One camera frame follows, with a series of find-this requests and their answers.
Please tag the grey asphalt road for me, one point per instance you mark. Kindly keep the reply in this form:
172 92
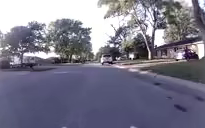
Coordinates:
90 96

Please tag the dark spreading tree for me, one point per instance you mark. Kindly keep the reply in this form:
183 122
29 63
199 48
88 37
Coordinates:
21 40

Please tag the grass lawn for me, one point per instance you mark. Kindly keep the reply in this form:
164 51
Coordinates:
186 70

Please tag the dark low trees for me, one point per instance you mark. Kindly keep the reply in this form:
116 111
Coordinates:
110 51

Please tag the pale building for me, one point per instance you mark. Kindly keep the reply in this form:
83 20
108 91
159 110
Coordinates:
28 60

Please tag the low house with pale wall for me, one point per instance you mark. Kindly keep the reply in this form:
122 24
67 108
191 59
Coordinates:
175 49

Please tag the tree with pale leaning trunk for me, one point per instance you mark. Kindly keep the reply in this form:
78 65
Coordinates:
146 43

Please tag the white car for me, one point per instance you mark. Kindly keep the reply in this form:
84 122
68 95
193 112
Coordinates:
106 59

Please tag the parked vehicle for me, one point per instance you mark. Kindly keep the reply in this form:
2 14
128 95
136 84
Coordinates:
186 54

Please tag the pale concrete kerb strip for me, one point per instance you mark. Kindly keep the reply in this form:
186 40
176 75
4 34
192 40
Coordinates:
190 85

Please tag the green tree behind house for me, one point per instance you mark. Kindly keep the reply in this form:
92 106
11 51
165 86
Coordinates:
180 23

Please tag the broad leafy tree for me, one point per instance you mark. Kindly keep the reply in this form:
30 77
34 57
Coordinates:
70 36

